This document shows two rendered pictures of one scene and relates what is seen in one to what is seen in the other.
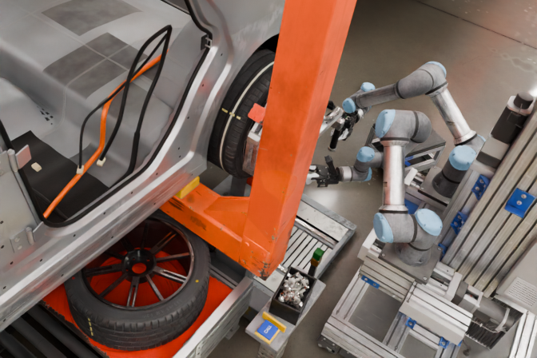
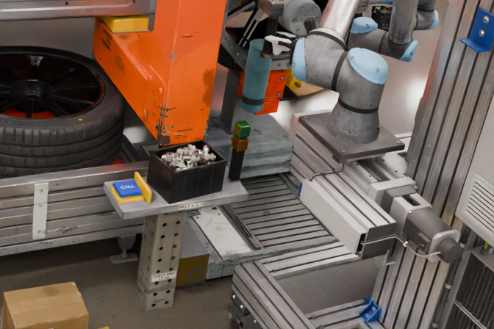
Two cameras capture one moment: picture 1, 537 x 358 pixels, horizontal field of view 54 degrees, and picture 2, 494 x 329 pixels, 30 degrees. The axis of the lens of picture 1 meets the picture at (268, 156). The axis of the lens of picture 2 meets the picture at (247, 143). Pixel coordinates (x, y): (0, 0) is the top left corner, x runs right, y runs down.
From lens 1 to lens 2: 1.85 m
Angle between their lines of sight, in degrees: 28
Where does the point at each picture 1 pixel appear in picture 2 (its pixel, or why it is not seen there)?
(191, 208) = (117, 42)
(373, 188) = not seen: hidden behind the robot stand
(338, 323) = (256, 272)
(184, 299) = (51, 125)
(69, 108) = not seen: outside the picture
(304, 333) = (220, 302)
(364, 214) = not seen: hidden behind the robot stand
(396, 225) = (314, 50)
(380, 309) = (337, 290)
